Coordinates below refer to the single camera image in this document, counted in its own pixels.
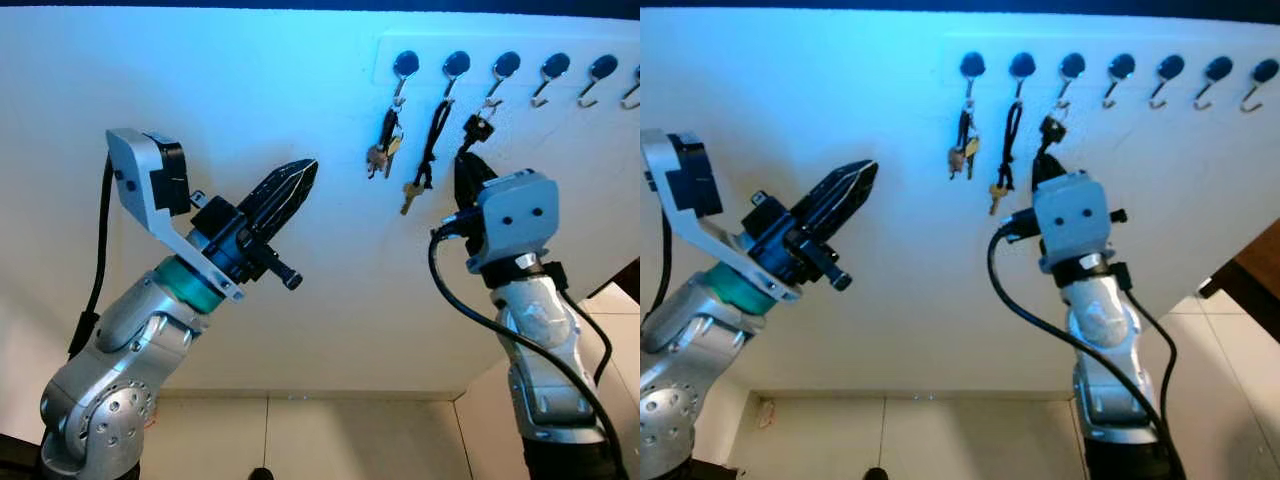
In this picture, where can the black round metal hook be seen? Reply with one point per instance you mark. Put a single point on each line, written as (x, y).
(456, 64)
(1170, 67)
(506, 64)
(1072, 65)
(555, 65)
(1022, 65)
(1218, 68)
(1265, 71)
(1121, 66)
(972, 64)
(603, 67)
(405, 63)
(635, 73)

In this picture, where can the bunch of brass keys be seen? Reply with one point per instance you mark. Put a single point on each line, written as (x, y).
(958, 158)
(378, 155)

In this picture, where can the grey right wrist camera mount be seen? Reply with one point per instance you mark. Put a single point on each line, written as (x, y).
(1070, 215)
(515, 215)

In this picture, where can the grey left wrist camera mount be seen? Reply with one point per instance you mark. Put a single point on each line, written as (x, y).
(135, 180)
(665, 180)

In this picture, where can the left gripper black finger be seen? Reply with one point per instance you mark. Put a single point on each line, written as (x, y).
(275, 185)
(845, 208)
(832, 186)
(285, 208)

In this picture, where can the black robot foot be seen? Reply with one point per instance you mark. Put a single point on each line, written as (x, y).
(261, 474)
(876, 474)

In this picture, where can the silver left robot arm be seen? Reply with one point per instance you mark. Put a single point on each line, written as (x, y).
(680, 400)
(110, 400)

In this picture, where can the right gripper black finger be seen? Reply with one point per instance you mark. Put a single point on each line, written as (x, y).
(468, 180)
(1044, 175)

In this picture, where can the white hook mounting strip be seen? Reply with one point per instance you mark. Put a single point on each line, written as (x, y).
(430, 42)

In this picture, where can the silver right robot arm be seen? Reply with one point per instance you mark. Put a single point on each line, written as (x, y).
(1110, 360)
(545, 360)

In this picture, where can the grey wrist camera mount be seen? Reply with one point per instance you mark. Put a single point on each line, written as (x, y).
(665, 180)
(515, 215)
(1070, 215)
(135, 180)

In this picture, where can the dark brown wooden table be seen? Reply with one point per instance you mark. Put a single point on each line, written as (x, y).
(1255, 270)
(628, 280)

